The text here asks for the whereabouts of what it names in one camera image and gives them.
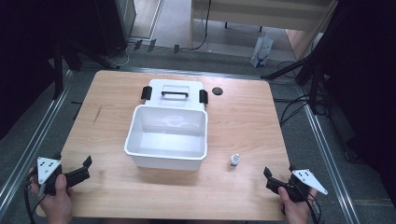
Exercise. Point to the small clear dropper bottle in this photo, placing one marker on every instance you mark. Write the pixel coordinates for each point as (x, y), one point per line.
(234, 160)

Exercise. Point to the person's right hand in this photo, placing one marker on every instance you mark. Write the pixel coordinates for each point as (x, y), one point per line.
(295, 211)

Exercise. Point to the black metal stand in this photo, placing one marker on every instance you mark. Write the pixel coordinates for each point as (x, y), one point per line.
(58, 68)

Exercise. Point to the black round table grommet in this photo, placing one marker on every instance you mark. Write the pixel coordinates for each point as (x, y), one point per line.
(217, 91)

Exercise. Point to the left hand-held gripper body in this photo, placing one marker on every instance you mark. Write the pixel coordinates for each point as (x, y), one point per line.
(46, 169)

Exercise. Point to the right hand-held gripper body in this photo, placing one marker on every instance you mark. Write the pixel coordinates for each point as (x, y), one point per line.
(311, 182)

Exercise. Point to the black tripod stand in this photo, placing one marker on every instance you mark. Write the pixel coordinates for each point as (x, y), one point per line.
(314, 62)

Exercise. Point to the light wooden bench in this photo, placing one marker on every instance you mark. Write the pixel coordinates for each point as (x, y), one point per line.
(264, 14)

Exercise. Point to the white plastic storage box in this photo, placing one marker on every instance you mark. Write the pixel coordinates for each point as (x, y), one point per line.
(168, 137)

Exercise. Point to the metal floor rail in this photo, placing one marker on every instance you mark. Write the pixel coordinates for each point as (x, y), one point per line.
(193, 73)
(330, 161)
(28, 152)

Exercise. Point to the white and blue paper bag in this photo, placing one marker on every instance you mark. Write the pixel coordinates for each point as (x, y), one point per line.
(261, 49)

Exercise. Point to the person's left hand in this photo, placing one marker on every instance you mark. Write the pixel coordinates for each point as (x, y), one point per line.
(57, 205)

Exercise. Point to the dark cabinet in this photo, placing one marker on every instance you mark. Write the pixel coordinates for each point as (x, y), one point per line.
(115, 21)

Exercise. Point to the black curtain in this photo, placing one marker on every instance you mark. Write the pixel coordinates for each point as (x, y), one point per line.
(370, 77)
(25, 46)

